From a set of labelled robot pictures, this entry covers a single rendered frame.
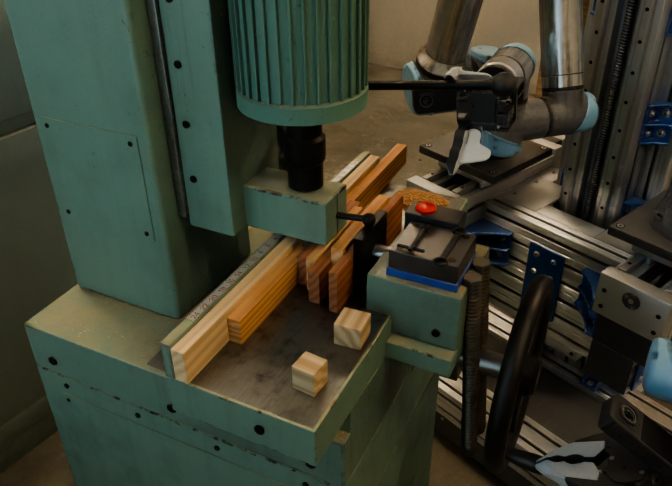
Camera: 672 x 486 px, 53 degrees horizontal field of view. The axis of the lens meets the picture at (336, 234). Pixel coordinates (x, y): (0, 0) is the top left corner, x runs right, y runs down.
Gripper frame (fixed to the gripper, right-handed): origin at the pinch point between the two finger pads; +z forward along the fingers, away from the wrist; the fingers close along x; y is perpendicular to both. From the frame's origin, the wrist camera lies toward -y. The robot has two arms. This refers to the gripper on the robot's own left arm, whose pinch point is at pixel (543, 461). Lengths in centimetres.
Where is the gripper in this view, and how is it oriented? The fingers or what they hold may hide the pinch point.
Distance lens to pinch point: 96.9
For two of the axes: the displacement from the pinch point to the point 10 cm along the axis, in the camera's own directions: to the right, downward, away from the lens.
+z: -7.7, 1.8, 6.2
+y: 4.6, 8.2, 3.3
